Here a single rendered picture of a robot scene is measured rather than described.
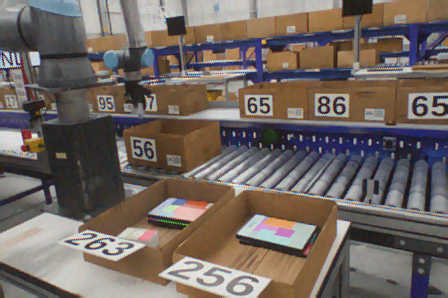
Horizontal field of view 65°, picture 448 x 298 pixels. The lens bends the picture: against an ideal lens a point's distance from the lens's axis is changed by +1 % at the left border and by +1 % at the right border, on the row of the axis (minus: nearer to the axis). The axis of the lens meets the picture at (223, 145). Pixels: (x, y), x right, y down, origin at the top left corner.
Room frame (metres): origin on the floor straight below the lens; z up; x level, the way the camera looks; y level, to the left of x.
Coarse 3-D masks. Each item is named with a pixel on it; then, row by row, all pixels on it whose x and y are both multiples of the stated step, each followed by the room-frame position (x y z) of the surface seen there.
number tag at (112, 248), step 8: (88, 232) 0.81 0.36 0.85; (96, 232) 0.81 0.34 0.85; (64, 240) 0.76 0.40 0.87; (72, 240) 0.76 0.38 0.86; (80, 240) 0.76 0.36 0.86; (88, 240) 0.76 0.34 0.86; (96, 240) 0.76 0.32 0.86; (104, 240) 0.76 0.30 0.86; (112, 240) 0.76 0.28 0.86; (120, 240) 0.76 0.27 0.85; (80, 248) 0.71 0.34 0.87; (88, 248) 0.71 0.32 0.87; (96, 248) 0.71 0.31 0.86; (104, 248) 0.71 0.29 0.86; (112, 248) 0.71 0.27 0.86; (120, 248) 0.71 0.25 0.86; (128, 248) 0.71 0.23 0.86; (136, 248) 0.71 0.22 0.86; (104, 256) 0.67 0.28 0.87; (112, 256) 0.67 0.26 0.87; (120, 256) 0.67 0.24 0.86
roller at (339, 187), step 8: (352, 160) 1.47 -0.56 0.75; (360, 160) 1.50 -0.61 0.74; (344, 168) 1.40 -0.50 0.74; (352, 168) 1.39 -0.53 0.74; (344, 176) 1.30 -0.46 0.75; (352, 176) 1.34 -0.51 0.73; (336, 184) 1.22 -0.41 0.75; (344, 184) 1.24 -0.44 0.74; (328, 192) 1.17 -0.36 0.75; (336, 192) 1.16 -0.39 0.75; (344, 192) 1.21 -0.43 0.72
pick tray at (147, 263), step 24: (144, 192) 1.08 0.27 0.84; (168, 192) 1.17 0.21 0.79; (192, 192) 1.12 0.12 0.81; (216, 192) 1.07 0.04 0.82; (96, 216) 0.91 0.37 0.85; (120, 216) 0.98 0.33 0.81; (144, 216) 1.06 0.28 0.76; (168, 240) 0.90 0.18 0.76; (96, 264) 0.82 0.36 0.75; (120, 264) 0.78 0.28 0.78; (144, 264) 0.74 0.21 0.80; (168, 264) 0.73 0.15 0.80
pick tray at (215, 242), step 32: (256, 192) 1.00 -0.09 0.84; (224, 224) 0.89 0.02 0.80; (320, 224) 0.90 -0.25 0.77; (192, 256) 0.75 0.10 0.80; (224, 256) 0.80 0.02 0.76; (256, 256) 0.79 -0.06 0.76; (288, 256) 0.78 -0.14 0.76; (320, 256) 0.71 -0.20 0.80; (192, 288) 0.67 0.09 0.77; (288, 288) 0.55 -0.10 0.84
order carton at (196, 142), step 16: (144, 128) 1.84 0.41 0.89; (160, 128) 1.94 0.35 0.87; (176, 128) 1.90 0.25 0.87; (192, 128) 1.84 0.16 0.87; (208, 128) 1.65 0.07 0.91; (128, 144) 1.70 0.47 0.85; (160, 144) 1.58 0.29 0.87; (176, 144) 1.53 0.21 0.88; (192, 144) 1.54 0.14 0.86; (208, 144) 1.64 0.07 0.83; (128, 160) 1.71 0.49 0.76; (144, 160) 1.64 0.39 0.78; (160, 160) 1.59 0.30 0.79; (192, 160) 1.53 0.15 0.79; (208, 160) 1.64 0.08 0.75
